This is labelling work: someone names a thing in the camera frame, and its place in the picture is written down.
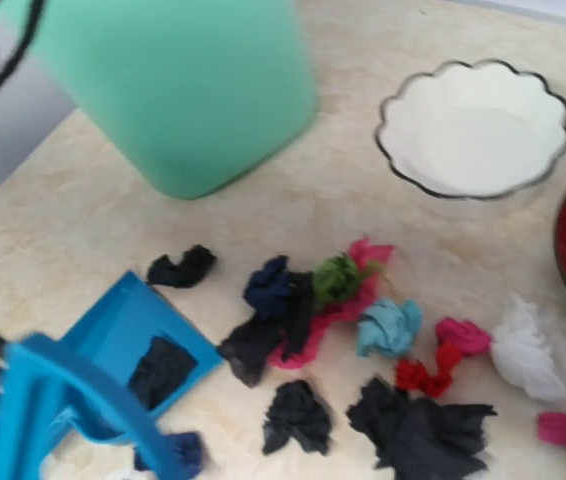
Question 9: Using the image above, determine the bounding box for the teal plastic waste bin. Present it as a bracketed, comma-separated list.
[37, 1, 317, 199]

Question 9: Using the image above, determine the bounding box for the blue plastic dustpan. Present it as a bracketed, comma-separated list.
[60, 271, 222, 420]

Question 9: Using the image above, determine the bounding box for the green paper scrap left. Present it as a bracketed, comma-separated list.
[312, 253, 364, 304]

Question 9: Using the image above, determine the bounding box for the white paper scrap centre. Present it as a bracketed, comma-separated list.
[490, 296, 566, 403]

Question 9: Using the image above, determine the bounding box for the black scrap in dustpan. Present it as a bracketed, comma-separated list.
[127, 336, 198, 410]

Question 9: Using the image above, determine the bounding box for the light blue paper scrap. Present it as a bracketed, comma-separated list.
[356, 298, 422, 357]

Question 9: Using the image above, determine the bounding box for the blue hand brush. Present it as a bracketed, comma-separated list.
[0, 333, 187, 479]

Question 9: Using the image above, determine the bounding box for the white scalloped bowl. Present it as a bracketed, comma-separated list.
[374, 59, 566, 202]

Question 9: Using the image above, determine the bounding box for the black scrap near bin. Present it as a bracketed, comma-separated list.
[146, 244, 217, 289]

